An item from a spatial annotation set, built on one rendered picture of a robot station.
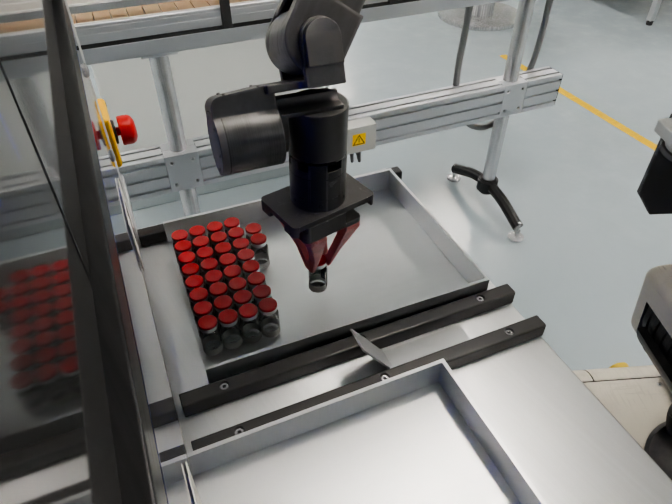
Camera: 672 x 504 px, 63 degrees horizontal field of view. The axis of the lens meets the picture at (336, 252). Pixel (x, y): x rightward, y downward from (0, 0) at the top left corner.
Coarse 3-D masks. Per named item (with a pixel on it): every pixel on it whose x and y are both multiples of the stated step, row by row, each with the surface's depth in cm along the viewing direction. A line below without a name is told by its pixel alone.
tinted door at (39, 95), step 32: (0, 0) 20; (32, 0) 32; (0, 32) 18; (32, 32) 28; (0, 64) 17; (32, 64) 24; (32, 96) 21; (64, 96) 35; (32, 128) 19; (64, 128) 30; (64, 160) 26; (64, 192) 23
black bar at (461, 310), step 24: (504, 288) 66; (432, 312) 64; (456, 312) 64; (480, 312) 66; (384, 336) 61; (408, 336) 63; (288, 360) 58; (312, 360) 58; (336, 360) 60; (216, 384) 56; (240, 384) 56; (264, 384) 57; (192, 408) 55
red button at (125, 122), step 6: (120, 120) 74; (126, 120) 74; (132, 120) 75; (120, 126) 74; (126, 126) 74; (132, 126) 75; (120, 132) 74; (126, 132) 74; (132, 132) 75; (126, 138) 75; (132, 138) 75; (126, 144) 76
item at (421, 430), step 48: (384, 384) 55; (432, 384) 58; (288, 432) 53; (336, 432) 54; (384, 432) 54; (432, 432) 54; (480, 432) 53; (240, 480) 51; (288, 480) 51; (336, 480) 51; (384, 480) 51; (432, 480) 51; (480, 480) 51; (528, 480) 47
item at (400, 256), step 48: (384, 192) 84; (288, 240) 76; (384, 240) 76; (432, 240) 76; (288, 288) 69; (336, 288) 69; (384, 288) 69; (432, 288) 69; (480, 288) 66; (288, 336) 63; (336, 336) 61
